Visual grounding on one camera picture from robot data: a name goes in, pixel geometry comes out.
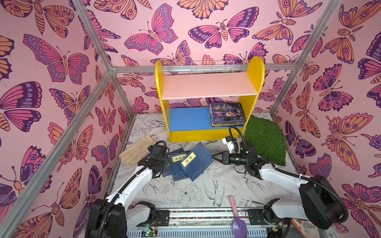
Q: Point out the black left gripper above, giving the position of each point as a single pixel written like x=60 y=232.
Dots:
x=166 y=161

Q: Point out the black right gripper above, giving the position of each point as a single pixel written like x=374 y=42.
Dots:
x=226 y=159

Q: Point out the navy book with yellow label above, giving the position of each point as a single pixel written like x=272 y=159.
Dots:
x=196 y=161

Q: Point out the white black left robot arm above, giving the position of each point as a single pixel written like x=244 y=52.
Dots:
x=111 y=217

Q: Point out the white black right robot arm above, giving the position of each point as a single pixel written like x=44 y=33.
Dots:
x=318 y=202

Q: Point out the yellow shelf with coloured boards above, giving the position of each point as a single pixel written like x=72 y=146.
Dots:
x=194 y=123

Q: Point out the green artificial grass mat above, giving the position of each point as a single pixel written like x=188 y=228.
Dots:
x=268 y=139

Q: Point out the small green circuit board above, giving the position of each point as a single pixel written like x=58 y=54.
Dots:
x=148 y=233

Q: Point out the orange and white work glove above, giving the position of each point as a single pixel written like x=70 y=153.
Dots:
x=306 y=228

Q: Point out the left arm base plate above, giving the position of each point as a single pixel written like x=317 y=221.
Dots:
x=161 y=218

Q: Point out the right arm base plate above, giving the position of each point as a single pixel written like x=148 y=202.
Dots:
x=261 y=216

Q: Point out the purple trowel with pink handle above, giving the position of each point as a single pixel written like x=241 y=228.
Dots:
x=239 y=226

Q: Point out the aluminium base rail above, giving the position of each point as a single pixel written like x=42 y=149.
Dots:
x=214 y=223

